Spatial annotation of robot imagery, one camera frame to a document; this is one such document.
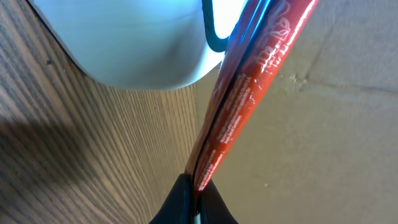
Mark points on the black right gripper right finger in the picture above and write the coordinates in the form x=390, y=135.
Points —
x=211, y=207

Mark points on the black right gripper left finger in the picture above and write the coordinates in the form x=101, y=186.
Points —
x=176, y=208

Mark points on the red snack bar wrapper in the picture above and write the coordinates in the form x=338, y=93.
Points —
x=253, y=54

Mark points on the white barcode scanner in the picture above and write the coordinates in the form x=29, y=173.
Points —
x=141, y=44

